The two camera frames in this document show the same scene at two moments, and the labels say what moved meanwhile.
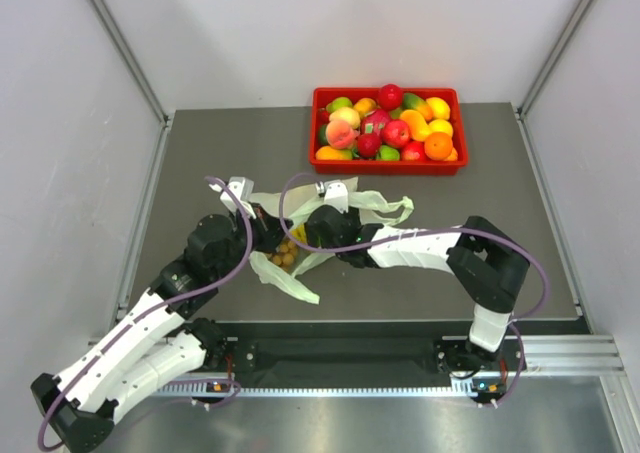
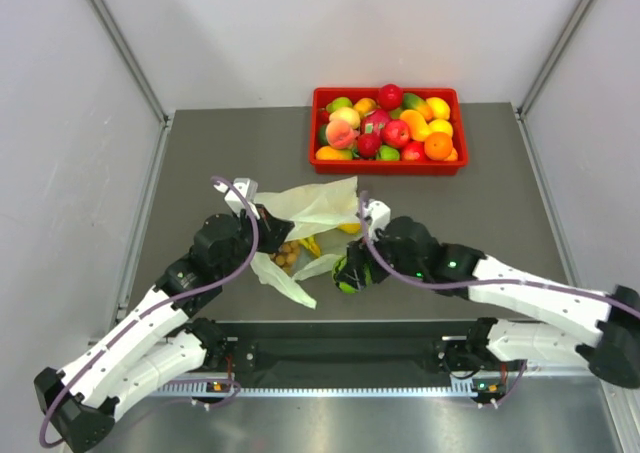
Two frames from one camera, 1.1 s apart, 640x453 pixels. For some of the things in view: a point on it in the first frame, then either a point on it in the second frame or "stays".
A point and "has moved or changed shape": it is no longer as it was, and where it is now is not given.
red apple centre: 396,133 stays
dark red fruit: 368,145 stays
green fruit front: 388,153 stays
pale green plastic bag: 372,208 has moved or changed shape
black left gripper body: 225,266 stays
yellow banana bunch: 299,234 → 311,243
